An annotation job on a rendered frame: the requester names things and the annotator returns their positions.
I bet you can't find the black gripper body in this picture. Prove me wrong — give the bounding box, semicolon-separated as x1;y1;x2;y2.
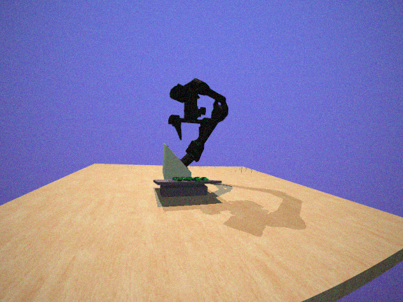
168;103;213;127

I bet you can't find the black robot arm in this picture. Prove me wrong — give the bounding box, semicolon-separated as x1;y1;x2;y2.
170;78;228;167

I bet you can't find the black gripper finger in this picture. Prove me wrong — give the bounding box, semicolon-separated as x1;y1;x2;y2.
199;124;209;141
172;122;182;140

